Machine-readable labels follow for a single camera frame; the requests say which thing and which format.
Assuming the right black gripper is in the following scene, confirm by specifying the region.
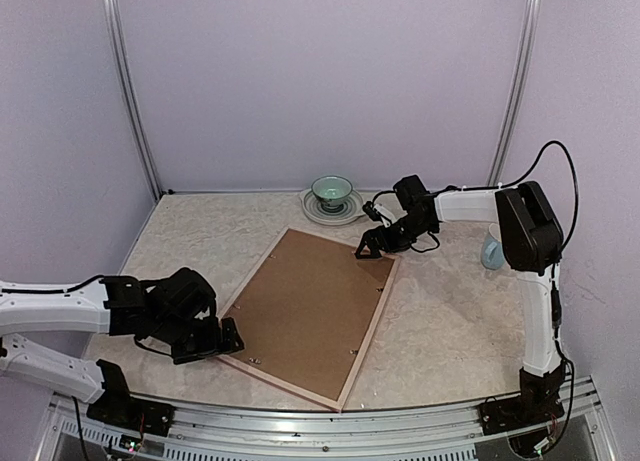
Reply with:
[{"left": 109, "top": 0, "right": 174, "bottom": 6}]
[{"left": 358, "top": 213, "right": 435, "bottom": 258}]

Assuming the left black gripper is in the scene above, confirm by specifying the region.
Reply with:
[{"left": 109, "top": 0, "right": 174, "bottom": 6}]
[{"left": 151, "top": 313, "right": 243, "bottom": 365}]

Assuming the brown backing board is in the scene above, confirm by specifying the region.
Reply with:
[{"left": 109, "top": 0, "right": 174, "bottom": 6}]
[{"left": 222, "top": 229, "right": 396, "bottom": 401}]

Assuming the pink wooden picture frame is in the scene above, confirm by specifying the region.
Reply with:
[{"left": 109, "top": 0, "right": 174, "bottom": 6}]
[{"left": 215, "top": 224, "right": 403, "bottom": 413}]

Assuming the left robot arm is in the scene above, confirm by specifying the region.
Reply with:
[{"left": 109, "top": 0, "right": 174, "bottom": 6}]
[{"left": 1, "top": 267, "right": 244, "bottom": 426}]

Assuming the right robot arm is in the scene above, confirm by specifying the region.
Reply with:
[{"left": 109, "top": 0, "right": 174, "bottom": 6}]
[{"left": 355, "top": 175, "right": 573, "bottom": 425}]

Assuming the green ceramic bowl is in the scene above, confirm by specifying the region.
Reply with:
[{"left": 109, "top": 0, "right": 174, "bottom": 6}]
[{"left": 311, "top": 175, "right": 353, "bottom": 213}]

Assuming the striped ceramic plate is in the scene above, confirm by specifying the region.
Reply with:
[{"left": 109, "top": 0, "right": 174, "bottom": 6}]
[{"left": 298, "top": 189, "right": 365, "bottom": 226}]

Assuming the light blue mug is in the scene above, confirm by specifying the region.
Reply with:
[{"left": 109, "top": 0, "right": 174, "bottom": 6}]
[{"left": 480, "top": 223, "right": 505, "bottom": 271}]

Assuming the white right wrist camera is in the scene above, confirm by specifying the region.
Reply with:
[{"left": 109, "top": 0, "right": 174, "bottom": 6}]
[{"left": 363, "top": 201, "right": 396, "bottom": 227}]

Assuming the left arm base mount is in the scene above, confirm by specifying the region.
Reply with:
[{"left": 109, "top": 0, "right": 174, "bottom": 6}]
[{"left": 86, "top": 360, "right": 175, "bottom": 437}]

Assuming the aluminium front rail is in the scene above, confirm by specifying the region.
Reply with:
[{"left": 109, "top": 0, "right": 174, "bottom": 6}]
[{"left": 34, "top": 379, "right": 618, "bottom": 460}]

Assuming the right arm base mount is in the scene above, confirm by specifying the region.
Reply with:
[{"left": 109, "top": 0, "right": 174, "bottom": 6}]
[{"left": 478, "top": 364, "right": 565, "bottom": 436}]

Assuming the right aluminium corner post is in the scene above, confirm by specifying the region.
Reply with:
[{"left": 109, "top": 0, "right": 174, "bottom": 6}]
[{"left": 486, "top": 0, "right": 542, "bottom": 185}]

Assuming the aluminium corner post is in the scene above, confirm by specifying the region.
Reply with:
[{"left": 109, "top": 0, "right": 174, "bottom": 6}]
[
  {"left": 102, "top": 0, "right": 163, "bottom": 202},
  {"left": 486, "top": 0, "right": 542, "bottom": 185}
]

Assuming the left aluminium corner post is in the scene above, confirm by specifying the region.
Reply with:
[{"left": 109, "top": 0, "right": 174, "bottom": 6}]
[{"left": 102, "top": 0, "right": 163, "bottom": 202}]

